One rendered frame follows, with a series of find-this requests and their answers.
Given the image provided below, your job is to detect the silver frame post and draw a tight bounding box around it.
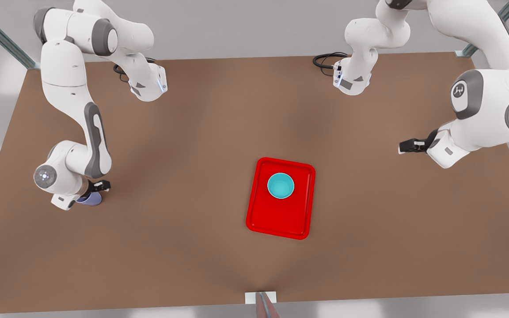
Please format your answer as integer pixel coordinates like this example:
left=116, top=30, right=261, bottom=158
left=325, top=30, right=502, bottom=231
left=245, top=291, right=281, bottom=318
left=0, top=4, right=41, bottom=71
left=455, top=0, right=509, bottom=58

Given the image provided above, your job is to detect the red rectangular tray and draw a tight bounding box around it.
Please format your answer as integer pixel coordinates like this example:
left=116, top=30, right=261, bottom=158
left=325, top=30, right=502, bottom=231
left=246, top=157, right=316, bottom=240

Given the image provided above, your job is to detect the purple cup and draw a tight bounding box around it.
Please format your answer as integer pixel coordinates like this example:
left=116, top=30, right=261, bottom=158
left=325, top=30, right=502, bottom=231
left=76, top=191, right=103, bottom=207

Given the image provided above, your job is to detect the black cable loop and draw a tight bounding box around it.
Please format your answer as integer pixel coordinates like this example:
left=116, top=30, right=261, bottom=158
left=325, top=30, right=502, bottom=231
left=313, top=52, right=352, bottom=77
left=113, top=57, right=156, bottom=83

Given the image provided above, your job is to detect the teal bowl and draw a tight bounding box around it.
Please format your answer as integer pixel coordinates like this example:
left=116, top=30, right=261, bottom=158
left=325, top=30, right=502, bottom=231
left=267, top=172, right=295, bottom=200

